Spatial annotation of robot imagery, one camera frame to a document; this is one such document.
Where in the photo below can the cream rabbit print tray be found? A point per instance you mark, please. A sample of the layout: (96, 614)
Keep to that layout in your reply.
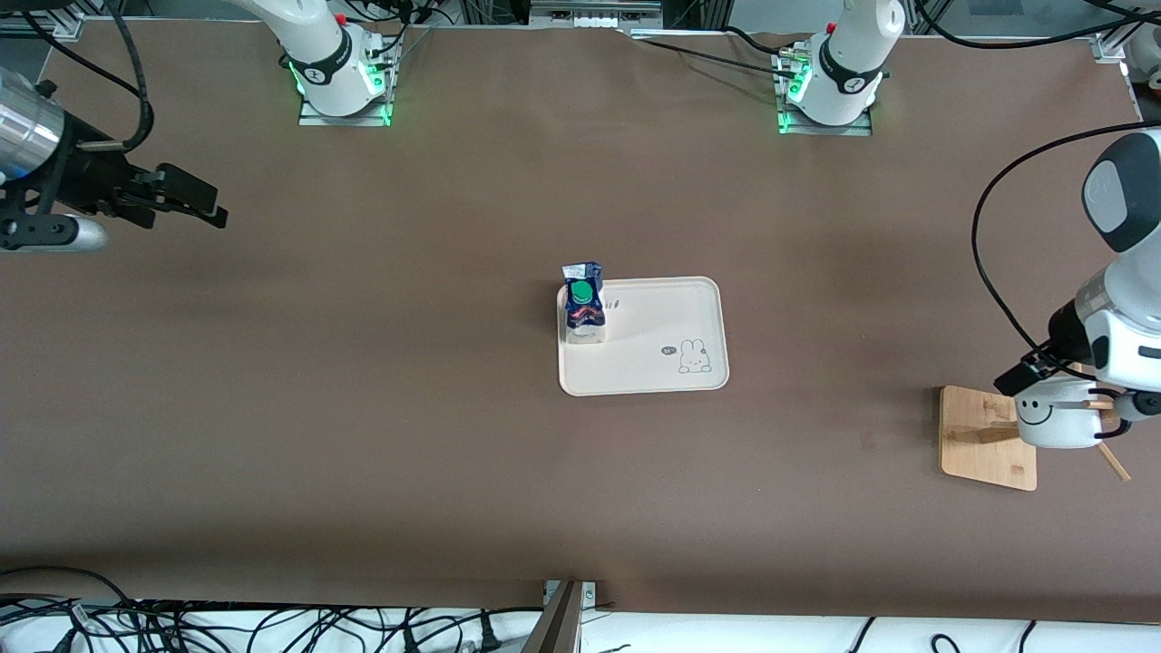
(653, 349)

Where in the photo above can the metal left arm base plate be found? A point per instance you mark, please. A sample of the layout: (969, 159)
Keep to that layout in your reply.
(862, 127)

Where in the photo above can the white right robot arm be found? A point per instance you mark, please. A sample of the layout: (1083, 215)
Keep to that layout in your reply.
(317, 45)

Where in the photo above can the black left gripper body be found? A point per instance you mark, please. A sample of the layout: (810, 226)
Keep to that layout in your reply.
(1067, 337)

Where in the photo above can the wooden mug stand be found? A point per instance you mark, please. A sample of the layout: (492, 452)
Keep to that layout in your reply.
(984, 449)

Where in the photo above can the aluminium profile bar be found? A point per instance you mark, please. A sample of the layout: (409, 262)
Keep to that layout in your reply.
(558, 626)

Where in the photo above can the grey metal bracket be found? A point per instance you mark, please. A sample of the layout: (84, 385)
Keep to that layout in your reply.
(590, 594)

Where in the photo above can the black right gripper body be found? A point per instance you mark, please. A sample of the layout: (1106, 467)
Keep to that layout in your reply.
(91, 177)

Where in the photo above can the grey device at table edge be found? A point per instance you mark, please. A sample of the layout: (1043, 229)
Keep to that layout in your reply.
(594, 16)

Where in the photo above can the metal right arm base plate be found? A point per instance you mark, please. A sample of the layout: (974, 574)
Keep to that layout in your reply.
(313, 119)

